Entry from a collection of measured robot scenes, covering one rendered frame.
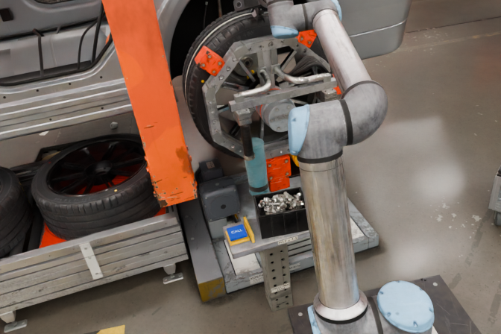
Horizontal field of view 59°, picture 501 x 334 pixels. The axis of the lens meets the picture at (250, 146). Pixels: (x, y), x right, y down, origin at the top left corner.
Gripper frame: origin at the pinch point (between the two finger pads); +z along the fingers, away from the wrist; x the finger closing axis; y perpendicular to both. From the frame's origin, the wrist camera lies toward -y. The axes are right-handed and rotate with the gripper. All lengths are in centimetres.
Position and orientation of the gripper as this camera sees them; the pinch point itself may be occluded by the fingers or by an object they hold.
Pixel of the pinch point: (252, 13)
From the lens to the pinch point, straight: 188.7
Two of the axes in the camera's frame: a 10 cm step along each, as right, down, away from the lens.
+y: 9.5, -2.3, 2.0
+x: -2.2, -9.7, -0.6
